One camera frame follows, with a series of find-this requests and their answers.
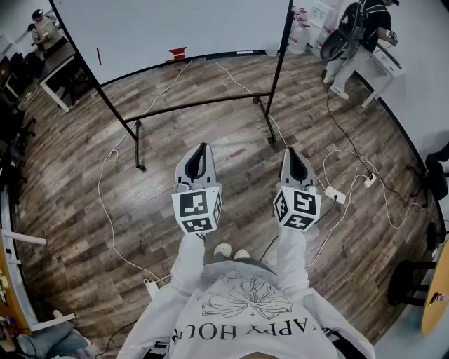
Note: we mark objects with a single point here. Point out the round wooden table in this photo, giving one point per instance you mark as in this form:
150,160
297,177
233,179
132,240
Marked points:
436,280

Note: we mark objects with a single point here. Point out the grey table with white legs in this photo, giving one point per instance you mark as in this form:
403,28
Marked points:
58,59

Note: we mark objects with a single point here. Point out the red whiteboard eraser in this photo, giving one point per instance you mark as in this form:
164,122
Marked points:
178,54

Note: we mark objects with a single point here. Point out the person's left white shoe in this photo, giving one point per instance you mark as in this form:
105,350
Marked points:
222,249

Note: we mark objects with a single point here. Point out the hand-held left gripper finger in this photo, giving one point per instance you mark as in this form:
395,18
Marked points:
180,173
210,171

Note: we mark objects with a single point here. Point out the person's right forearm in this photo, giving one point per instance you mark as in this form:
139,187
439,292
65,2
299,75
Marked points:
293,259

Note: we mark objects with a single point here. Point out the whiteboard on black stand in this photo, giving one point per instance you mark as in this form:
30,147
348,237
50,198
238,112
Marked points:
175,28

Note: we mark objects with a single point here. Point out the person's left forearm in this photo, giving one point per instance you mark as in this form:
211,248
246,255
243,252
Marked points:
189,259

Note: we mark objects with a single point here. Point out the clear water jug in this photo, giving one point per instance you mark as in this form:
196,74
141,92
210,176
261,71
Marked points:
300,14
298,38

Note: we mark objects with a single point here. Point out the person's white shoe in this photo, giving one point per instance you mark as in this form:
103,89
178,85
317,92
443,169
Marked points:
222,249
241,254

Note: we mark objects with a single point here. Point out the white power strip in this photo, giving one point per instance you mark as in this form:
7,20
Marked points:
335,195
151,287

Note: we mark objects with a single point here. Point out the wooden table with white frame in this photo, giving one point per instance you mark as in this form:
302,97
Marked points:
10,280

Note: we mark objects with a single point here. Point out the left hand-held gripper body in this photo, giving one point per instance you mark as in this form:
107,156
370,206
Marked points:
196,210

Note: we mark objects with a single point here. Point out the person's white printed sweatshirt torso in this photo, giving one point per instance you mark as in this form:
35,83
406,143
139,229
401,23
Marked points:
245,315

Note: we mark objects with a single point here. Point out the small white power adapter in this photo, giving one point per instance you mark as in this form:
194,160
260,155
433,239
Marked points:
369,180

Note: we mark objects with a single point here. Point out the black round stool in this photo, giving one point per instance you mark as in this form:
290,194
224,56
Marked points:
410,284

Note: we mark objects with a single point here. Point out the white pen holder cup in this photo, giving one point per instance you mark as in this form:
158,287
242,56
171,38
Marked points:
271,48

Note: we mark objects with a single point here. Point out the grey cushioned chair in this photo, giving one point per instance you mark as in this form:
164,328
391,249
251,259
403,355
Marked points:
49,338

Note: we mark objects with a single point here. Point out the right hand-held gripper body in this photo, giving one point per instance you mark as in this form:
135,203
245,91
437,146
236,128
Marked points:
298,207

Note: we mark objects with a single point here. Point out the person's legs in dark trousers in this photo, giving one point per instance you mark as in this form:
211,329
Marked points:
252,263

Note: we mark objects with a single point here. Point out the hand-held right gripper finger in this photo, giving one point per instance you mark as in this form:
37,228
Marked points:
311,177
286,171

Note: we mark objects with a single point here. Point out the person's right white shoe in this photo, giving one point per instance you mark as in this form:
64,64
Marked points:
241,254

